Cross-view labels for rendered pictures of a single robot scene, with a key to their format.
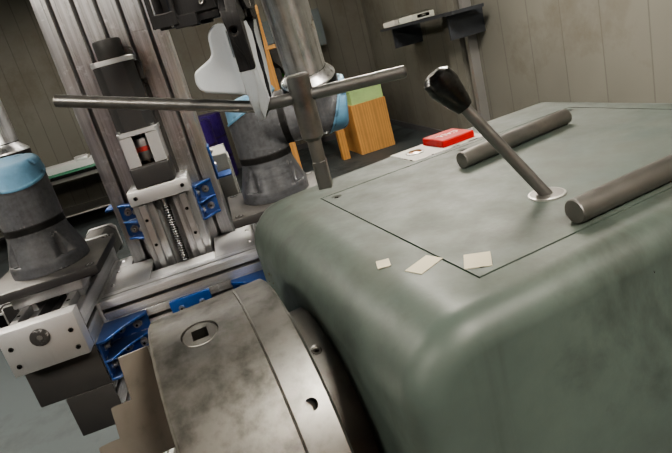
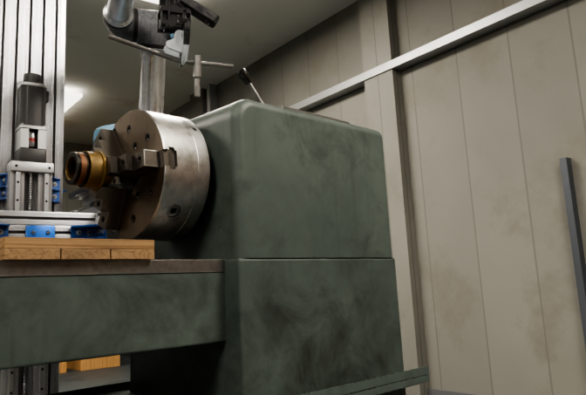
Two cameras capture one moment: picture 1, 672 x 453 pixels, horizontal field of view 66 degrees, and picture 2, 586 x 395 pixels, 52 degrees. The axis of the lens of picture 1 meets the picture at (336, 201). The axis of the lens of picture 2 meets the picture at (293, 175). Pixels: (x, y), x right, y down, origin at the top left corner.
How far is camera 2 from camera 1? 130 cm
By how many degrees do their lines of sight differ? 38
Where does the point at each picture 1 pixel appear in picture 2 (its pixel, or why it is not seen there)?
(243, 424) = (173, 123)
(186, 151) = (51, 157)
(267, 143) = not seen: hidden behind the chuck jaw
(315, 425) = (195, 132)
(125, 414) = (104, 143)
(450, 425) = (242, 120)
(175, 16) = (169, 22)
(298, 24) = (158, 92)
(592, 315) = (282, 119)
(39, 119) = not seen: outside the picture
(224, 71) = (177, 44)
